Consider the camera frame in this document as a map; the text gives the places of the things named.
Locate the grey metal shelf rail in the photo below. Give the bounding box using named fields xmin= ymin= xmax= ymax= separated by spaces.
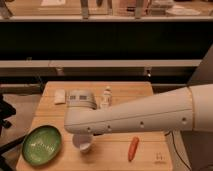
xmin=0 ymin=60 xmax=202 ymax=68

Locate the white eraser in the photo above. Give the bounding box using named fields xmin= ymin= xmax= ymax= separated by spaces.
xmin=54 ymin=89 xmax=66 ymax=105

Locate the orange carrot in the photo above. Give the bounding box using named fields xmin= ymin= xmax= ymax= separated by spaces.
xmin=128 ymin=137 xmax=139 ymax=162

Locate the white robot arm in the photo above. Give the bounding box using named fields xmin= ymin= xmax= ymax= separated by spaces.
xmin=64 ymin=84 xmax=213 ymax=134

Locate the green bowl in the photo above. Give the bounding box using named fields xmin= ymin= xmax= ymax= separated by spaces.
xmin=22 ymin=125 xmax=62 ymax=166

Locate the black office chair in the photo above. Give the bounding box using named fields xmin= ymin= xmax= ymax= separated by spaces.
xmin=0 ymin=93 xmax=25 ymax=171

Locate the white gripper with labels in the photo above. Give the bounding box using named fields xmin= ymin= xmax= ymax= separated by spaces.
xmin=67 ymin=86 xmax=112 ymax=109

